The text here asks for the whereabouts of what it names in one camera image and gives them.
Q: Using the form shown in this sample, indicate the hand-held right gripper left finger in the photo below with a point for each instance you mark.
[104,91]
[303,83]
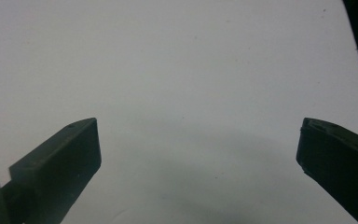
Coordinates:
[60,165]

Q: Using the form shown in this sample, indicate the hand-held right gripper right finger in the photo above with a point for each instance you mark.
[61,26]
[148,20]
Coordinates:
[338,161]

